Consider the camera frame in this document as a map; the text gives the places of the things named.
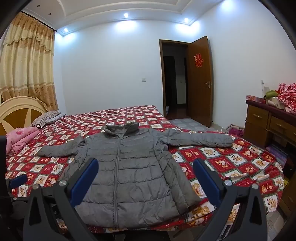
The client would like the pink bag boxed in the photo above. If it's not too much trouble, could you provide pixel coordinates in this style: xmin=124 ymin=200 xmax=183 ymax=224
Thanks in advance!
xmin=228 ymin=124 xmax=245 ymax=137

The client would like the brown door frame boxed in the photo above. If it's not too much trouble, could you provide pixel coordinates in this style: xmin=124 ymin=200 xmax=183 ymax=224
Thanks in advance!
xmin=159 ymin=39 xmax=191 ymax=114

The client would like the red checked cloth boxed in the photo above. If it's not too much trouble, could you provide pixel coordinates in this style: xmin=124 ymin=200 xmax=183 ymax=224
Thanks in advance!
xmin=277 ymin=83 xmax=296 ymax=114

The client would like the grey floor mat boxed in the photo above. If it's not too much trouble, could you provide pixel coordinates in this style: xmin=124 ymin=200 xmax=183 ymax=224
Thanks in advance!
xmin=168 ymin=118 xmax=210 ymax=131

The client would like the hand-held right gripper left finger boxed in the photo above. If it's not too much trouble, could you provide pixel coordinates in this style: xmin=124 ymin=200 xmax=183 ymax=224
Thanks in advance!
xmin=23 ymin=158 xmax=99 ymax=241

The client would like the striped pillow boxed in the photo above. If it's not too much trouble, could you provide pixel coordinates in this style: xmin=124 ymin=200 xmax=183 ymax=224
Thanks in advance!
xmin=31 ymin=110 xmax=66 ymax=128

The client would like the red bear print bed sheet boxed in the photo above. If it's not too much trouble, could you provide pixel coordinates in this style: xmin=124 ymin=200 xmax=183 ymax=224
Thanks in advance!
xmin=5 ymin=105 xmax=284 ymax=233

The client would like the grey puffer jacket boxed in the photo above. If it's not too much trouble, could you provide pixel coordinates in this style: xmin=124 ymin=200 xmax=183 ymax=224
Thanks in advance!
xmin=37 ymin=122 xmax=233 ymax=229

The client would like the beige patterned curtain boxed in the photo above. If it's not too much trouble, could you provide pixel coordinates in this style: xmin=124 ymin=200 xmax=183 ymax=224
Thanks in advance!
xmin=0 ymin=11 xmax=59 ymax=112

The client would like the dark curtain rod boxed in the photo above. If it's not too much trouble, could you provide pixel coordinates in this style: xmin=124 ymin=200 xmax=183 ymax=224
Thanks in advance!
xmin=20 ymin=11 xmax=57 ymax=32

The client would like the brown wooden dresser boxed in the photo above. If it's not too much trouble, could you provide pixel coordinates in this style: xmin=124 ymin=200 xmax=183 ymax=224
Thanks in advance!
xmin=244 ymin=99 xmax=296 ymax=217

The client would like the long pink box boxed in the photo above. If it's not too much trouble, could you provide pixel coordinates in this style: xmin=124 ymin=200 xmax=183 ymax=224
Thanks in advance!
xmin=246 ymin=94 xmax=264 ymax=104

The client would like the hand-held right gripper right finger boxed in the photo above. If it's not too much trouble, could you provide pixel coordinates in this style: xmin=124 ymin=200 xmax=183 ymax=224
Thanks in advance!
xmin=193 ymin=158 xmax=269 ymax=241

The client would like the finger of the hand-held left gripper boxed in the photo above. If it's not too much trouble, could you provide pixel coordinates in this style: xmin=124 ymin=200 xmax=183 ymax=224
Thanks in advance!
xmin=9 ymin=173 xmax=28 ymax=189

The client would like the green cloth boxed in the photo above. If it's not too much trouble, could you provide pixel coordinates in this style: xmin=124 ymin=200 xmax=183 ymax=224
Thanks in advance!
xmin=265 ymin=90 xmax=282 ymax=99

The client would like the red paper door decoration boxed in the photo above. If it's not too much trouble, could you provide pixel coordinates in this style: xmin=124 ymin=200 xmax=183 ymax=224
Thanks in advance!
xmin=194 ymin=53 xmax=205 ymax=68

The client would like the brown wooden door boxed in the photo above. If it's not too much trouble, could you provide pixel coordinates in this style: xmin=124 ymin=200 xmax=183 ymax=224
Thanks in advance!
xmin=187 ymin=36 xmax=213 ymax=127

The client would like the cream wooden headboard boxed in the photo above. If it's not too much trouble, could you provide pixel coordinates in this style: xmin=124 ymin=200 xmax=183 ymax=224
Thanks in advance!
xmin=0 ymin=97 xmax=48 ymax=136

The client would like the pink quilt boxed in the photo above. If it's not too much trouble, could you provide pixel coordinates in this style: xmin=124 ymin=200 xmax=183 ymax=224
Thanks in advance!
xmin=5 ymin=128 xmax=40 ymax=155

